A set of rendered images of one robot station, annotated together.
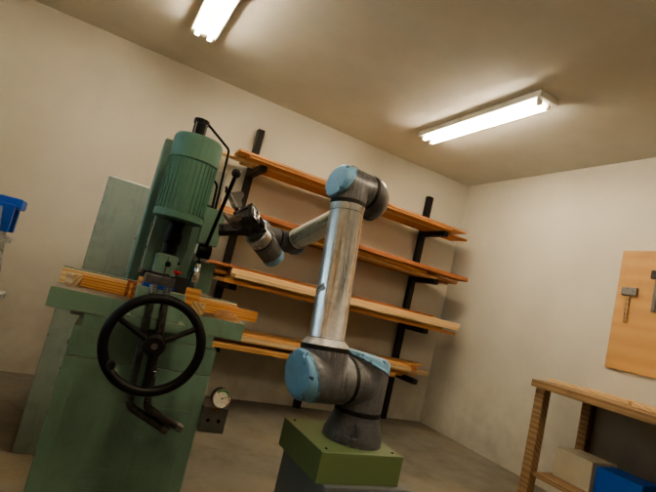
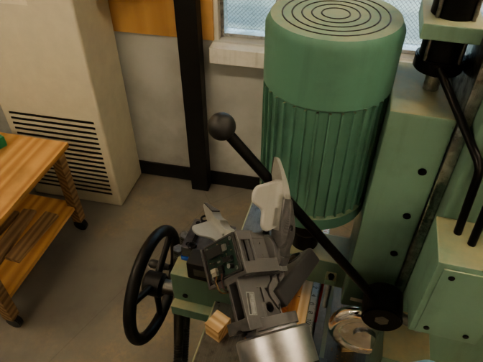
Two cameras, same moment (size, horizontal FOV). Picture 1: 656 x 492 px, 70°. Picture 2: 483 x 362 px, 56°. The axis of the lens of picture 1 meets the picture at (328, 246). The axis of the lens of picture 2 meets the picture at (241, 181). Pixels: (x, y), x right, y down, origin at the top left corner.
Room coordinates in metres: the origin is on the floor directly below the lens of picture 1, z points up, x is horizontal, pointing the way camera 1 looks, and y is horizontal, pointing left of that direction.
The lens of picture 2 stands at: (1.92, 0.04, 1.72)
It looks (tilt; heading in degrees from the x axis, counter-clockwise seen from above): 42 degrees down; 129
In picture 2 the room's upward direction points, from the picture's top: straight up
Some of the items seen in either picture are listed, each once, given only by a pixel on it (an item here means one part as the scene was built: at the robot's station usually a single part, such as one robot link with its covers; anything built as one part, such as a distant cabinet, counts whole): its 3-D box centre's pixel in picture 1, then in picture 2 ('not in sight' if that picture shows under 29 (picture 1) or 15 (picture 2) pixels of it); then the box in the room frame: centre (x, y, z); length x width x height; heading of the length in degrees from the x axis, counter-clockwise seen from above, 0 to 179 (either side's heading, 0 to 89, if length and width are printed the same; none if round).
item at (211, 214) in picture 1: (210, 227); (456, 283); (1.92, 0.49, 1.23); 0.09 x 0.08 x 0.15; 23
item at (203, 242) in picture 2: (165, 280); (208, 248); (1.49, 0.47, 0.99); 0.13 x 0.11 x 0.06; 113
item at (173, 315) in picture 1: (157, 303); (212, 267); (1.49, 0.48, 0.91); 0.15 x 0.14 x 0.09; 113
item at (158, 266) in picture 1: (164, 266); (312, 259); (1.69, 0.55, 1.03); 0.14 x 0.07 x 0.09; 23
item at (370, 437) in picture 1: (354, 423); not in sight; (1.54, -0.21, 0.69); 0.19 x 0.19 x 0.10
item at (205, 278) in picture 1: (199, 276); (397, 356); (1.90, 0.47, 1.02); 0.09 x 0.07 x 0.12; 113
